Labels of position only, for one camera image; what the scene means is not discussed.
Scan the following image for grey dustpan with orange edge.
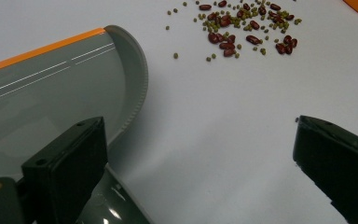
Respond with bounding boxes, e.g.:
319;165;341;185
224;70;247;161
0;24;154;224

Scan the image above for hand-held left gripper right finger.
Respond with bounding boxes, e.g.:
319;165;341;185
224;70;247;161
293;115;358;224

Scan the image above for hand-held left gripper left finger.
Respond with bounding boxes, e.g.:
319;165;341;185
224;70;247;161
21;116;108;224

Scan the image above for pile of red and green beans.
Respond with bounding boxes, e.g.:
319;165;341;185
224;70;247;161
165;0;303;63

